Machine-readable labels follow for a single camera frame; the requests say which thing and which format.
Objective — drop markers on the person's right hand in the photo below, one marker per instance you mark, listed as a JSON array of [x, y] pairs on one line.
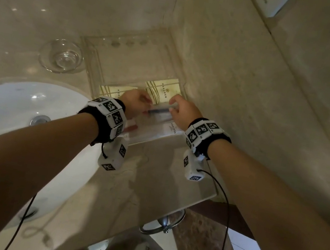
[[184, 112]]

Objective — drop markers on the person's left hand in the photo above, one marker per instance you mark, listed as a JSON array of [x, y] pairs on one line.
[[133, 101]]

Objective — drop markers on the person's right fingers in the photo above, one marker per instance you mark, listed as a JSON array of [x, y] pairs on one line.
[[175, 103]]

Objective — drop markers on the person's left fingers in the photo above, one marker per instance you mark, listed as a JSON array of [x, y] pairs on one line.
[[147, 100]]

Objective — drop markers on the clear toothbrush packet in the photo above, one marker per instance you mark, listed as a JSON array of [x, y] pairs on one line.
[[155, 123]]

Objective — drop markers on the person's right forearm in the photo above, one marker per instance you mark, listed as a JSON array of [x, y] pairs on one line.
[[277, 224]]

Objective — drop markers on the person's left forearm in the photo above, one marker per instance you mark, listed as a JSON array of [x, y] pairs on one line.
[[20, 162]]

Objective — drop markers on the large gold patterned packet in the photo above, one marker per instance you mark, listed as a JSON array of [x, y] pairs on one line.
[[164, 88]]

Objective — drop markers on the small gold patterned packet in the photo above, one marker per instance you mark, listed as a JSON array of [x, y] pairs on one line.
[[114, 90]]

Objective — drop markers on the left wrist marker band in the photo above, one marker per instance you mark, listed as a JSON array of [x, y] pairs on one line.
[[108, 117]]

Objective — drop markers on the wrist marker band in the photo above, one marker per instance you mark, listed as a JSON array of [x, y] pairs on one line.
[[108, 117], [204, 134]]

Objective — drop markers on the right wrist marker band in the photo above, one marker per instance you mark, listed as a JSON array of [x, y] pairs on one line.
[[204, 134]]

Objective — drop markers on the clear acrylic tray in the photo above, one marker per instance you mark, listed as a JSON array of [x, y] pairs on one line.
[[126, 57]]

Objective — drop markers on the clear glass bowl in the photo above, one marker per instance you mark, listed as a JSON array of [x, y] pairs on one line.
[[61, 56]]

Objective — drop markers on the chrome sink drain stopper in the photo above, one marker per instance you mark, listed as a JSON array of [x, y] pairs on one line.
[[40, 120]]

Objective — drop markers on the brown wooden vanity panel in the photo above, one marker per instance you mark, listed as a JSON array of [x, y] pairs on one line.
[[219, 217]]

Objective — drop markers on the white sink basin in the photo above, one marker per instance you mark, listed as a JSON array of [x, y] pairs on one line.
[[3, 109]]

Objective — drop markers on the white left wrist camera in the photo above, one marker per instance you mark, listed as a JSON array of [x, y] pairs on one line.
[[114, 157]]

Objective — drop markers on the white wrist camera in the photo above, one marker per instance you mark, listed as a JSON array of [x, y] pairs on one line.
[[191, 168], [114, 157]]

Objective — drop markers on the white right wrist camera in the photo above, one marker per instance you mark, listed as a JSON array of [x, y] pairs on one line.
[[191, 168]]

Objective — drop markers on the white wall plate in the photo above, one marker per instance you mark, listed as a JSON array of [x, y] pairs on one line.
[[267, 0]]

